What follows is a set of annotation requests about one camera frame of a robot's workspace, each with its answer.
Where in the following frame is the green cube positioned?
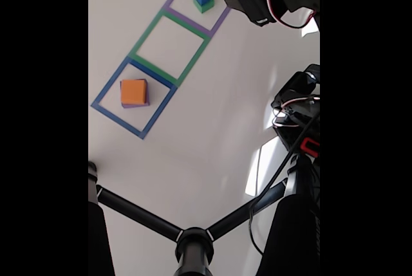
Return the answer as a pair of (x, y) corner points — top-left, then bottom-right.
(192, 0), (216, 14)

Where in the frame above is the orange cube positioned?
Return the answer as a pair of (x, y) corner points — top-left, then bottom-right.
(120, 78), (148, 106)

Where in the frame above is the large purple cube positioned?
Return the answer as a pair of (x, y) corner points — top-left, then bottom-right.
(120, 78), (151, 109)

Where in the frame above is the purple tape square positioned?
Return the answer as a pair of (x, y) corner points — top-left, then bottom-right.
(162, 0), (233, 39)

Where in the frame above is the green tape square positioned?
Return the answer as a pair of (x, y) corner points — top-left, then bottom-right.
(127, 8), (211, 87)

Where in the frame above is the red clamp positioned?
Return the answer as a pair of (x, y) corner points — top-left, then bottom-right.
(299, 137), (321, 158)

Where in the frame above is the blue tape square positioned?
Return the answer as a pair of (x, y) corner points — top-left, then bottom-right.
(91, 56), (178, 140)

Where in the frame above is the black tripod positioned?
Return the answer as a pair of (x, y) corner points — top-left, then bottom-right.
(88, 153), (321, 276)

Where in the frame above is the black camera cable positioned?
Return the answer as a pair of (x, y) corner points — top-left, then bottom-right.
(248, 111), (321, 255)

